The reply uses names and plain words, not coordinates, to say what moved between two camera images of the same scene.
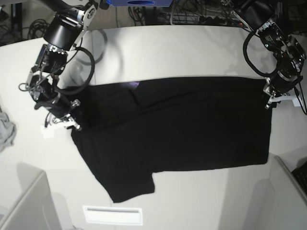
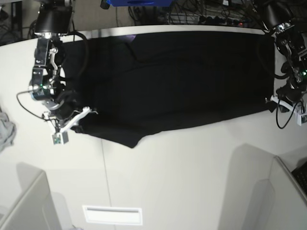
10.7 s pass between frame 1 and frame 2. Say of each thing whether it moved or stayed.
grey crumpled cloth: stayed
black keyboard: stayed
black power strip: stayed
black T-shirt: moved
